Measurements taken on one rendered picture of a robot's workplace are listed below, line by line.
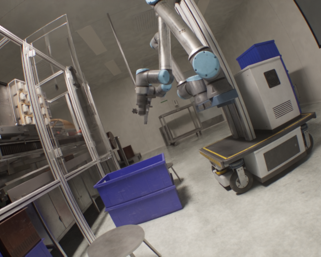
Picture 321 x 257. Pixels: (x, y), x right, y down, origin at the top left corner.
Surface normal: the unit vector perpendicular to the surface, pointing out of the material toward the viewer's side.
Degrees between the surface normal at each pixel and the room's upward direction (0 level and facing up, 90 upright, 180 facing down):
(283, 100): 90
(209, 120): 90
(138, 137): 90
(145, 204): 90
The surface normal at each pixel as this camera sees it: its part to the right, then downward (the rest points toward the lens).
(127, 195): 0.00, 0.01
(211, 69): -0.33, 0.23
